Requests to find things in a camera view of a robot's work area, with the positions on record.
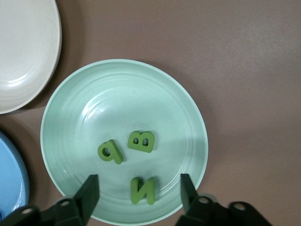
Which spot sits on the blue plate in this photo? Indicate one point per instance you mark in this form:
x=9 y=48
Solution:
x=11 y=176

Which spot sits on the light green plate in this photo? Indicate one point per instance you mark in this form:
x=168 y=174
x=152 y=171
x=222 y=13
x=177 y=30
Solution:
x=117 y=106

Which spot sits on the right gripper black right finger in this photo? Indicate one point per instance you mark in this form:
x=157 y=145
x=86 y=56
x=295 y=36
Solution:
x=200 y=212

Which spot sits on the green letter N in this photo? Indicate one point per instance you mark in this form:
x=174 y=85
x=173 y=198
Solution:
x=143 y=190

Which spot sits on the brown table cover sheet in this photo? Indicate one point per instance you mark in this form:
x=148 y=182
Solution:
x=235 y=70

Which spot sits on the green lowercase letter b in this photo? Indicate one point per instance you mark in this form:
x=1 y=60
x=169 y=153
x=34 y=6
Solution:
x=116 y=156

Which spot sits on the beige plate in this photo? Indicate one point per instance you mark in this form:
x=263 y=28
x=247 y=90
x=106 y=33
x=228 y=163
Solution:
x=23 y=58

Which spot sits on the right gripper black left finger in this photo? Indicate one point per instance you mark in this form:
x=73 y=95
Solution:
x=80 y=209

